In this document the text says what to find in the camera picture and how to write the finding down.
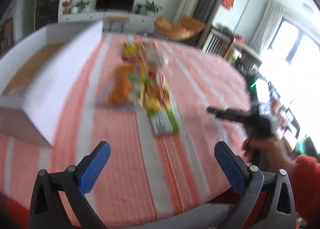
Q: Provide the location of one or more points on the orange snack packet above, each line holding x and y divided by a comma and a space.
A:
120, 86

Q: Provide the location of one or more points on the white round vase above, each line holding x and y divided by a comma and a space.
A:
74, 10

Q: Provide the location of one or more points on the cluttered wooden table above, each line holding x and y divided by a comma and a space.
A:
246, 55

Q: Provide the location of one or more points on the green meat snack packet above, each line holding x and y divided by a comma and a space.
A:
162, 121

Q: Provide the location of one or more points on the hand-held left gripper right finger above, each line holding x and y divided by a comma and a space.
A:
230, 169

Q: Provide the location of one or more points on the window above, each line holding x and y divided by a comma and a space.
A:
300, 64

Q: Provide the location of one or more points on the clear bag of brown bars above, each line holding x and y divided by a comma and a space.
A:
155, 56

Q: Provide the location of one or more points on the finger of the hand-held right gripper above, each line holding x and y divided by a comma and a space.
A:
230, 114

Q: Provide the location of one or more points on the person's right hand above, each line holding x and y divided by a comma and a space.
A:
272, 151

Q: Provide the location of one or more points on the orange striped bed cloth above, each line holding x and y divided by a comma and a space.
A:
120, 144

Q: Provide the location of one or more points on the small dark potted plant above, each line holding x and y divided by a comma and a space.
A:
138, 8

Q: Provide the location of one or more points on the light green snack packet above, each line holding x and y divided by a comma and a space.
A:
137, 86

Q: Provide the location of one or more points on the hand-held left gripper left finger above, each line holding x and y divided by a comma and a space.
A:
95, 166

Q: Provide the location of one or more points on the green potted plant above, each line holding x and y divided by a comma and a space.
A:
83, 5

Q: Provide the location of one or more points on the wooden slat chair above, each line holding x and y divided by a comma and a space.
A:
215, 42

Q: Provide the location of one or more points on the large leafy potted plant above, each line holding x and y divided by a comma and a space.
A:
153, 7

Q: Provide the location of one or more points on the white cardboard box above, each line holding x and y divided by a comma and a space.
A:
62, 74

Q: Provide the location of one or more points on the red yellow snack packet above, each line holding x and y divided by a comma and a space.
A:
157, 81

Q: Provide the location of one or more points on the white curtain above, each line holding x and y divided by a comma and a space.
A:
268, 26

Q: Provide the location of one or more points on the wooden stool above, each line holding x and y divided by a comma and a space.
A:
117, 18

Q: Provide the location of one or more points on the white television cabinet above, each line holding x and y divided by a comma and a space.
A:
82, 17

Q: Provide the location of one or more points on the orange lounge chair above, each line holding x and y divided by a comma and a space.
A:
180, 29

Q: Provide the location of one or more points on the red flower arrangement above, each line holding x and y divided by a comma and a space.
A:
67, 4

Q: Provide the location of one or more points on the black television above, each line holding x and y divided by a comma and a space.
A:
115, 0

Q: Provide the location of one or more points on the person's right forearm red sleeve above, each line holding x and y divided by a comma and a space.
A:
307, 181

